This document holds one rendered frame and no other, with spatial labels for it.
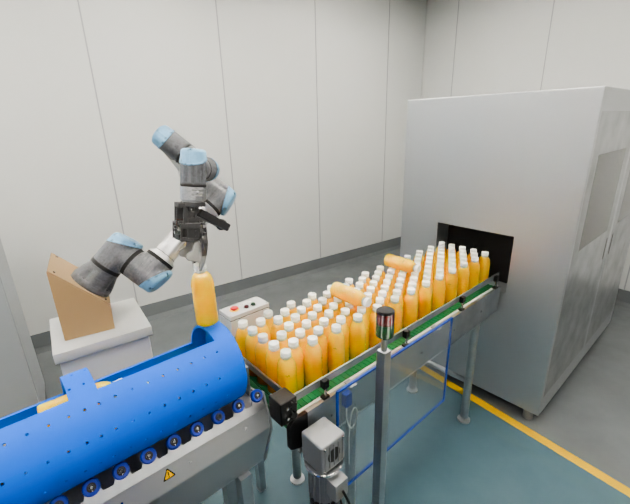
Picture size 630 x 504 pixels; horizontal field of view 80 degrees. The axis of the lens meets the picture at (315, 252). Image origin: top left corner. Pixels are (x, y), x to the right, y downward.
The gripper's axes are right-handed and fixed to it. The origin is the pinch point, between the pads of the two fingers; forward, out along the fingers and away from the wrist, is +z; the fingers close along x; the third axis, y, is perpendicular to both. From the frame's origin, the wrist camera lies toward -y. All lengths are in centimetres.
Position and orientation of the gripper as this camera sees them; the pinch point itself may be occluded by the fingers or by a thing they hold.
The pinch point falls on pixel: (199, 265)
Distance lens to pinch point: 124.5
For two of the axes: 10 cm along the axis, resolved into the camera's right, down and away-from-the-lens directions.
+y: -7.7, 0.7, -6.3
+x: 6.3, 1.9, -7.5
